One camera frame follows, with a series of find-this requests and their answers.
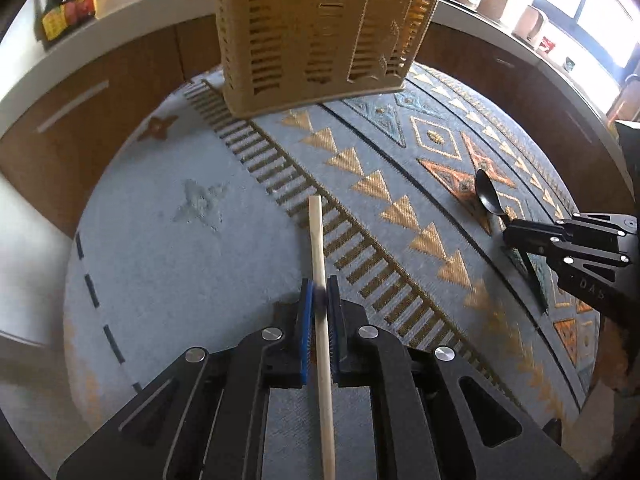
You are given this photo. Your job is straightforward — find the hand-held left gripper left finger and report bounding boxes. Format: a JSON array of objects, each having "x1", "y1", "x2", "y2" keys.
[{"x1": 56, "y1": 280, "x2": 317, "y2": 480}]

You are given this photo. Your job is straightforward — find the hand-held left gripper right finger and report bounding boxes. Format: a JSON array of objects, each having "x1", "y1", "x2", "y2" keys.
[{"x1": 325, "y1": 275, "x2": 584, "y2": 480}]

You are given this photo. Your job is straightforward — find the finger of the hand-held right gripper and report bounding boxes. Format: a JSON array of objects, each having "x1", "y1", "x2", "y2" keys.
[
  {"x1": 504, "y1": 246, "x2": 632, "y2": 315},
  {"x1": 502, "y1": 212, "x2": 639, "y2": 261}
]

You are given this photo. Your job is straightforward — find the wooden chopstick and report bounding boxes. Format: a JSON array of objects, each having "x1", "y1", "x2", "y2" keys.
[{"x1": 308, "y1": 195, "x2": 337, "y2": 480}]

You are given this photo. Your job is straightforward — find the yellow plastic utensil basket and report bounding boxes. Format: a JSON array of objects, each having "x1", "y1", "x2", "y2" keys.
[{"x1": 210, "y1": 0, "x2": 450, "y2": 120}]

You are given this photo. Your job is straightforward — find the blue patterned tablecloth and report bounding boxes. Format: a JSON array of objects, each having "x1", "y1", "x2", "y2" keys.
[{"x1": 62, "y1": 62, "x2": 602, "y2": 480}]

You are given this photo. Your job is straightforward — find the white electric kettle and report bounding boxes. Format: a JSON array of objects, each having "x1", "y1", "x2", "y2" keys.
[{"x1": 514, "y1": 4, "x2": 549, "y2": 42}]

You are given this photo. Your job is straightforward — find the kitchen window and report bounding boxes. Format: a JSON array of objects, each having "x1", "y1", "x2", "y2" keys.
[{"x1": 500, "y1": 0, "x2": 640, "y2": 113}]

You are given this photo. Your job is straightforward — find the wooden kitchen cabinet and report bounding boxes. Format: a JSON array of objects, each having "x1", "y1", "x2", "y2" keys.
[{"x1": 0, "y1": 14, "x2": 636, "y2": 241}]

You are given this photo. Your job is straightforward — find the white kitchen countertop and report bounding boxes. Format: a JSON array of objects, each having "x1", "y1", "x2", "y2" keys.
[{"x1": 0, "y1": 0, "x2": 636, "y2": 181}]

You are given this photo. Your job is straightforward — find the dark soy sauce bottle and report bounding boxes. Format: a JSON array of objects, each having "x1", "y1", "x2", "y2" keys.
[{"x1": 42, "y1": 0, "x2": 70, "y2": 42}]

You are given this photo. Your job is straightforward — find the silver cabinet handle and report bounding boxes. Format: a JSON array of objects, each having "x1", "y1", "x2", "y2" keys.
[{"x1": 37, "y1": 80, "x2": 110, "y2": 134}]

